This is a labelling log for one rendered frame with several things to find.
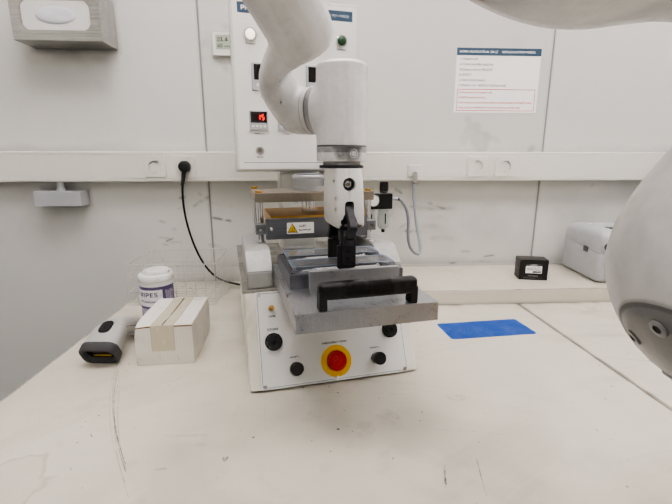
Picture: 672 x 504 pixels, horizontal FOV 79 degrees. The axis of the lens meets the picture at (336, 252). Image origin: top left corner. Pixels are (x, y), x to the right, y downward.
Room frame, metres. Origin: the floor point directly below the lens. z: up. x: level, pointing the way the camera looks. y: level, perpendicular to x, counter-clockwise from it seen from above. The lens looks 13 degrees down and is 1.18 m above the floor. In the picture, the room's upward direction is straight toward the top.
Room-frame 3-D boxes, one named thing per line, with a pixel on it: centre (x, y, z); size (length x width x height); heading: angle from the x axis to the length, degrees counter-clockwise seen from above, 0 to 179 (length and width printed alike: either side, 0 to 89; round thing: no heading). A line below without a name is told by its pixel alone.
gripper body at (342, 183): (0.70, -0.01, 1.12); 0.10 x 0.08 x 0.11; 15
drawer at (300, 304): (0.70, -0.01, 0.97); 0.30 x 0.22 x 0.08; 15
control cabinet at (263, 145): (1.17, 0.11, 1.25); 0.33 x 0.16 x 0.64; 105
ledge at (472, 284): (1.34, -0.63, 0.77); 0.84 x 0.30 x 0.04; 93
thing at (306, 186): (1.03, 0.05, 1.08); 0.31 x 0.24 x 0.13; 105
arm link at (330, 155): (0.70, -0.01, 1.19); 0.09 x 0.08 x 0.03; 15
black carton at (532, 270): (1.32, -0.65, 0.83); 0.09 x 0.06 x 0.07; 80
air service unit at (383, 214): (1.18, -0.12, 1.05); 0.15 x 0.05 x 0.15; 105
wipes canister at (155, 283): (1.04, 0.48, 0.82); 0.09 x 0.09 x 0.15
